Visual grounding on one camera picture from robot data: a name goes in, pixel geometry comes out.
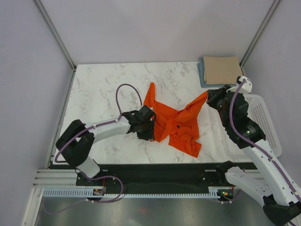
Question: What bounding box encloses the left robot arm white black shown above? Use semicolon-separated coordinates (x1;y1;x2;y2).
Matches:
55;105;157;185

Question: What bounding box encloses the left aluminium frame post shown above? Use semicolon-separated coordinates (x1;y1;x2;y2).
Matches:
32;0;77;71

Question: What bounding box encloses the white slotted cable duct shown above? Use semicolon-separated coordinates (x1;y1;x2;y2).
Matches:
43;186;230;199

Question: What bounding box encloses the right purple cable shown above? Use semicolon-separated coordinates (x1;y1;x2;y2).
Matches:
229;79;301;205

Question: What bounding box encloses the folded beige t shirt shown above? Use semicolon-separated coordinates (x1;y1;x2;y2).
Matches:
203;56;244;85

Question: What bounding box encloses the purple cable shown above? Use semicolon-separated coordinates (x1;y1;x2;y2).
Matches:
229;79;301;205
54;83;144;164

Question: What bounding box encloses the aluminium frame post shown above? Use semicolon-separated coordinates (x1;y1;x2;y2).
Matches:
32;0;77;71
239;0;282;68

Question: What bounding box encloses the folded blue t shirt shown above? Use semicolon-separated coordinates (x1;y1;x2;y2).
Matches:
197;56;244;89

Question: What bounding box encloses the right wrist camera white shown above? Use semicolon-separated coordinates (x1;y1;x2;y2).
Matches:
237;76;253;94

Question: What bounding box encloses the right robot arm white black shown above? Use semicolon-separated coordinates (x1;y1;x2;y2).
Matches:
206;85;301;226

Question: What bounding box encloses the right aluminium frame post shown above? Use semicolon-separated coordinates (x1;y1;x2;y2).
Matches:
239;0;282;68

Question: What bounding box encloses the white plastic basket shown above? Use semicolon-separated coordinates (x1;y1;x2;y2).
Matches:
219;94;282;161

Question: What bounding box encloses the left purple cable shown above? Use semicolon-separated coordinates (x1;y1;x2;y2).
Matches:
54;83;144;164

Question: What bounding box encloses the orange t shirt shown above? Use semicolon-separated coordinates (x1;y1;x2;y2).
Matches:
144;82;208;158

